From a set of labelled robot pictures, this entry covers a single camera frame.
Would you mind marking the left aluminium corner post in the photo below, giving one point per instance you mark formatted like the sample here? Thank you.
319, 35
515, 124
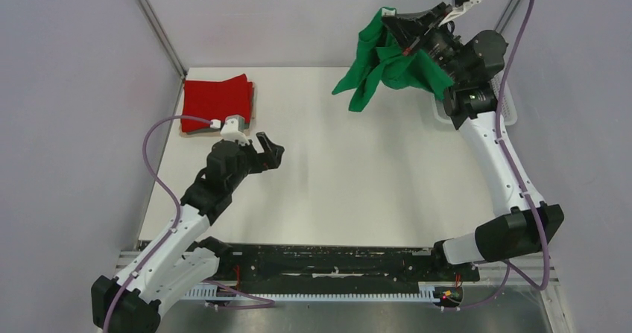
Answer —
162, 37

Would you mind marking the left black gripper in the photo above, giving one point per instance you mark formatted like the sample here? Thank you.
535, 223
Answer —
270, 159

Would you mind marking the right aluminium corner post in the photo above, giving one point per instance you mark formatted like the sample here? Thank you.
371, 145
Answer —
507, 15

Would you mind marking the green t-shirt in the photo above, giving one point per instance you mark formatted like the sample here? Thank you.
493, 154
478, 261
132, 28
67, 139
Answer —
379, 60

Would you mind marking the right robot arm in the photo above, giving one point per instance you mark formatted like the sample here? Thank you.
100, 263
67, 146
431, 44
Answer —
524, 222

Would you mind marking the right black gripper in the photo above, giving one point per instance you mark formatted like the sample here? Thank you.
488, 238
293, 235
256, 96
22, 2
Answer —
408, 32

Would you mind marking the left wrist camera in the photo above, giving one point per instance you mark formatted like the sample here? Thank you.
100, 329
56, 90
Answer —
233, 130

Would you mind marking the aluminium corner post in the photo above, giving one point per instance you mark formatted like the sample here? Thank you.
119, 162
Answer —
507, 15
162, 37

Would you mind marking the white slotted cable duct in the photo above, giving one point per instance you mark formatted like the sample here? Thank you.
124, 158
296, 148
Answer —
208, 292

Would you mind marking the white plastic basket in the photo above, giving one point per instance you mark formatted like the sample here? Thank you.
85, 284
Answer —
509, 112

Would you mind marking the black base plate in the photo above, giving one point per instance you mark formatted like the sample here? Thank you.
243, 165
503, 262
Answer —
292, 269

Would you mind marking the folded red t-shirt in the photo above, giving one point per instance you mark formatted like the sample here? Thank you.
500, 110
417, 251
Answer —
215, 101

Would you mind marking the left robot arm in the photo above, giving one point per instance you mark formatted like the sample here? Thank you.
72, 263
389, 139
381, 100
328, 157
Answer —
139, 295

